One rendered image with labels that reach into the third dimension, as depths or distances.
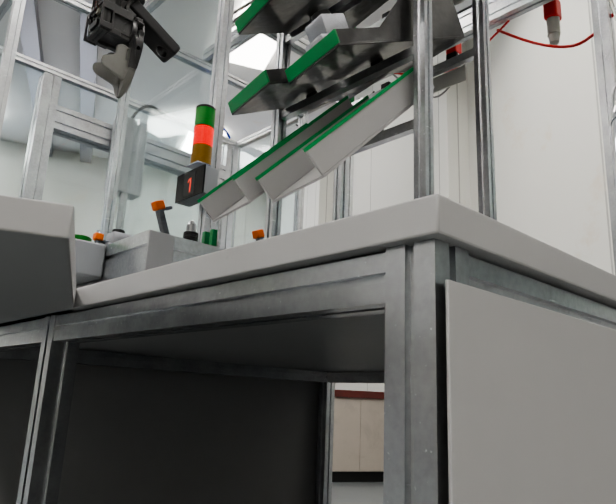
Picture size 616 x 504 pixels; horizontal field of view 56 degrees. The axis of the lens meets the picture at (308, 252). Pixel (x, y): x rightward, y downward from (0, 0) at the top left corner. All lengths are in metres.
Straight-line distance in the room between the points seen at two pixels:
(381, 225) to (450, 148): 5.34
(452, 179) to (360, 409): 2.34
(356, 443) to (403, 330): 5.33
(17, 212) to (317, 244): 0.24
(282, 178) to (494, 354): 0.49
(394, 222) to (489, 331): 0.11
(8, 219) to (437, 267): 0.33
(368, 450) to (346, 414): 0.40
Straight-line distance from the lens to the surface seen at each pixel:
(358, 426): 5.75
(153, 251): 0.93
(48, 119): 2.30
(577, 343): 0.60
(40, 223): 0.51
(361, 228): 0.46
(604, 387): 0.65
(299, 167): 0.88
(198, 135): 1.47
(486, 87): 1.04
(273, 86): 0.96
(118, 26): 1.14
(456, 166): 5.75
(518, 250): 0.51
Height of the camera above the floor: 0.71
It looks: 14 degrees up
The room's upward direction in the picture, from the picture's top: 3 degrees clockwise
